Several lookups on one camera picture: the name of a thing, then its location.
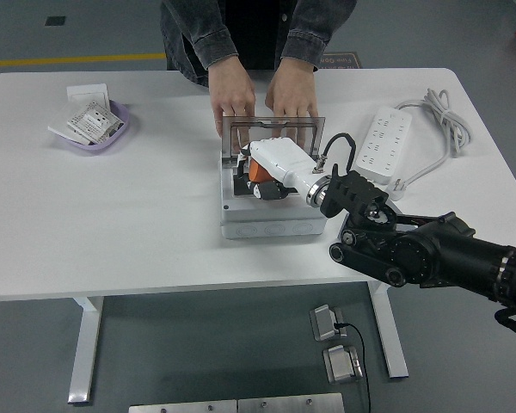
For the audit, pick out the white flat card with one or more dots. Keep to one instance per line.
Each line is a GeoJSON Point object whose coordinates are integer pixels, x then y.
{"type": "Point", "coordinates": [60, 122]}

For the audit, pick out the grey metal plate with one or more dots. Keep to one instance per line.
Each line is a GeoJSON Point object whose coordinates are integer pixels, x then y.
{"type": "Point", "coordinates": [180, 407]}
{"type": "Point", "coordinates": [290, 404]}

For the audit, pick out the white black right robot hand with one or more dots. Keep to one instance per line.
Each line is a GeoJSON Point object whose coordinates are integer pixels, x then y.
{"type": "Point", "coordinates": [284, 157]}

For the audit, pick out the person's right forearm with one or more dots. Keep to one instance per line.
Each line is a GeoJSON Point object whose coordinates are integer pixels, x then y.
{"type": "Point", "coordinates": [210, 38]}

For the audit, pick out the white switch plate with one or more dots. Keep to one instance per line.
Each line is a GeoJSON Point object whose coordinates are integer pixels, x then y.
{"type": "Point", "coordinates": [86, 92]}

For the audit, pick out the silver foot pedal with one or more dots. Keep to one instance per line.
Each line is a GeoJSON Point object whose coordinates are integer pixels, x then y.
{"type": "Point", "coordinates": [342, 365]}
{"type": "Point", "coordinates": [324, 322]}

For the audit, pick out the yellow floor tape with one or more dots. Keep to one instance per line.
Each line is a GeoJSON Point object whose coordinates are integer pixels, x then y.
{"type": "Point", "coordinates": [69, 60]}

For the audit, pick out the person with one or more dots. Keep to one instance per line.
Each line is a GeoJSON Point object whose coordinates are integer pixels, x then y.
{"type": "Point", "coordinates": [258, 34]}

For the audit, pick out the packaged white socket panel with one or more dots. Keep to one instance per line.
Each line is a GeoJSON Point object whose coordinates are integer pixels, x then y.
{"type": "Point", "coordinates": [92, 120]}

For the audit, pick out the person's left hand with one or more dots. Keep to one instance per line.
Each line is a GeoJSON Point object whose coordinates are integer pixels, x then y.
{"type": "Point", "coordinates": [292, 94]}

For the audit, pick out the orange cylinder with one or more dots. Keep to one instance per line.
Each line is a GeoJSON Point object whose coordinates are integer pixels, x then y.
{"type": "Point", "coordinates": [260, 172]}

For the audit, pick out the person's left forearm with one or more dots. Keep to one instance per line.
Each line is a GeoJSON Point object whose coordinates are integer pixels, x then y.
{"type": "Point", "coordinates": [309, 38]}

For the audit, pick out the person's right hand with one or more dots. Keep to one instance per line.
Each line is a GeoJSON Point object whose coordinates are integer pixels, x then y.
{"type": "Point", "coordinates": [232, 94]}

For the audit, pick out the black floor socket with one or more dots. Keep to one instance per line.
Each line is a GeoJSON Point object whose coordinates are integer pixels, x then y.
{"type": "Point", "coordinates": [55, 21]}

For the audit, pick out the white table leg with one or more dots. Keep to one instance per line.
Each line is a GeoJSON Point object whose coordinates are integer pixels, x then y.
{"type": "Point", "coordinates": [391, 335]}
{"type": "Point", "coordinates": [84, 344]}

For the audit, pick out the dark floor sign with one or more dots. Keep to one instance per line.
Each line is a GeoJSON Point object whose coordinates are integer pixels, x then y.
{"type": "Point", "coordinates": [348, 60]}

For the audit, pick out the white power strip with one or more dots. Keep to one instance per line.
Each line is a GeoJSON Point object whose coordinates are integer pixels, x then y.
{"type": "Point", "coordinates": [382, 137]}

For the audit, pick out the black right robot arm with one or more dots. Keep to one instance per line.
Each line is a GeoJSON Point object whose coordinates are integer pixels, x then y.
{"type": "Point", "coordinates": [434, 254]}

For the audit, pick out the grey junction box clear lid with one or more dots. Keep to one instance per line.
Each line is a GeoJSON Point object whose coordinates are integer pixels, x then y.
{"type": "Point", "coordinates": [275, 223]}

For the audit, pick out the purple tray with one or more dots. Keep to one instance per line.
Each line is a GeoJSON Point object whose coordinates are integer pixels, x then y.
{"type": "Point", "coordinates": [90, 147]}

